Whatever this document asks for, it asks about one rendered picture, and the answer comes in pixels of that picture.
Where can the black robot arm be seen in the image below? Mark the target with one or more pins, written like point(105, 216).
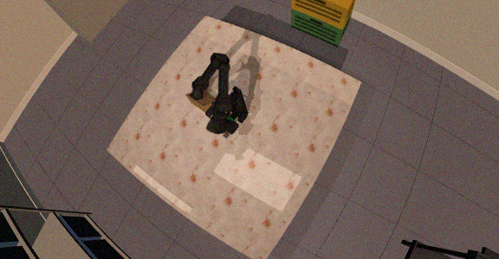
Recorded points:
point(223, 100)

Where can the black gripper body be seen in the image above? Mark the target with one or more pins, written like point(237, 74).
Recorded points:
point(231, 126)

